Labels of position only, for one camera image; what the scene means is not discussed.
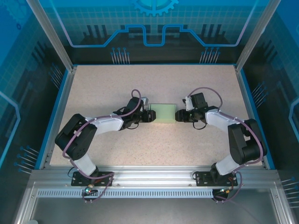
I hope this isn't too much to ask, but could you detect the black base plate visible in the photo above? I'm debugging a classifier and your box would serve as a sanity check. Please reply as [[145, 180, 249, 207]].
[[71, 171, 115, 187], [195, 171, 239, 187]]

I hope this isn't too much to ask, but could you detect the connector with green light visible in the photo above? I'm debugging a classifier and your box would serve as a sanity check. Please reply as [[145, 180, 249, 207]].
[[81, 183, 99, 197], [213, 186, 235, 199]]

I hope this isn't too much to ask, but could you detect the aluminium rail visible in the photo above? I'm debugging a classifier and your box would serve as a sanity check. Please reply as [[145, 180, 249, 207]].
[[38, 66, 78, 170], [234, 65, 269, 170]]

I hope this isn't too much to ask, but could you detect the slotted cable duct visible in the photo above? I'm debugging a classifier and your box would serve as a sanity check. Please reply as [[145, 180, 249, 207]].
[[36, 189, 215, 199]]

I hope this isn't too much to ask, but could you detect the right connector with green light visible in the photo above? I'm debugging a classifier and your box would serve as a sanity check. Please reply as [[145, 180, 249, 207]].
[[213, 186, 235, 199]]

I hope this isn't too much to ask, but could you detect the aluminium left corner post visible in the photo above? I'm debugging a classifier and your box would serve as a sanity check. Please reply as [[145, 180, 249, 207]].
[[26, 0, 78, 72]]

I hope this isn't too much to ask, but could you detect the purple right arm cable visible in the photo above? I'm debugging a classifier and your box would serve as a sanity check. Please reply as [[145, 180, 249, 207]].
[[188, 87, 268, 203]]

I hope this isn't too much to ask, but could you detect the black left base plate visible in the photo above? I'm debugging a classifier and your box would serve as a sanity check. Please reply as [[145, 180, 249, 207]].
[[71, 171, 115, 187]]

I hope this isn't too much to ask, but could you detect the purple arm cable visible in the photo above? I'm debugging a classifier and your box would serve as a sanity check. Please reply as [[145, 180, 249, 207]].
[[188, 87, 268, 203], [63, 89, 143, 204]]

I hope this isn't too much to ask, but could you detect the blue edge strip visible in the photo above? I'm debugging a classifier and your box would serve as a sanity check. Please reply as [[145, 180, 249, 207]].
[[34, 69, 71, 170], [240, 69, 276, 170]]

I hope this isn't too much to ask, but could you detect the left connector with green light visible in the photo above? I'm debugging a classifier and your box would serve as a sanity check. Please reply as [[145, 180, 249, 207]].
[[81, 183, 99, 197]]

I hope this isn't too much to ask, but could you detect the blue right edge strip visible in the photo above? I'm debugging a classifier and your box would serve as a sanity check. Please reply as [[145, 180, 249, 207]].
[[240, 69, 276, 170]]

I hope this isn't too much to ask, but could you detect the aluminium left side rail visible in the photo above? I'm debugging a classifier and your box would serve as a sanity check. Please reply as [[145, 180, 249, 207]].
[[38, 66, 78, 170]]

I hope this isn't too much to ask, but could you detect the aluminium corner post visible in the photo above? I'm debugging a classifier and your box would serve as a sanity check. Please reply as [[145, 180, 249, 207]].
[[26, 0, 78, 72], [234, 0, 282, 73]]

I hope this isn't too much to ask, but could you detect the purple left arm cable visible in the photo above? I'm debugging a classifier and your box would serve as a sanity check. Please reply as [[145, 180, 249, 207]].
[[63, 89, 143, 204]]

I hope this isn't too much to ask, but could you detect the aluminium right side rail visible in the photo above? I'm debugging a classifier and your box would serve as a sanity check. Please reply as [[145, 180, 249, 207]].
[[234, 65, 269, 170]]

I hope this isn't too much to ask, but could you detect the green paper box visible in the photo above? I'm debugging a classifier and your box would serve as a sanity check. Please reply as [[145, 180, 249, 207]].
[[148, 103, 178, 125]]

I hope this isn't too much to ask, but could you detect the aluminium front beam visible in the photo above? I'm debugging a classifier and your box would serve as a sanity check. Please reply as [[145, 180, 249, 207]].
[[29, 165, 280, 189]]

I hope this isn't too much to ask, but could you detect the blue left edge strip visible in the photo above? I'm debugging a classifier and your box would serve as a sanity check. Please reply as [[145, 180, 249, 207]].
[[34, 69, 71, 170]]

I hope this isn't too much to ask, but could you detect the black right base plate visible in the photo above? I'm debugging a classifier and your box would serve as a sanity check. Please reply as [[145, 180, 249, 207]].
[[195, 171, 239, 187]]

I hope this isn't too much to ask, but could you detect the aluminium right corner post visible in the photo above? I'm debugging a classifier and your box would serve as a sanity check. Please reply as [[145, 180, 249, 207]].
[[234, 0, 282, 73]]

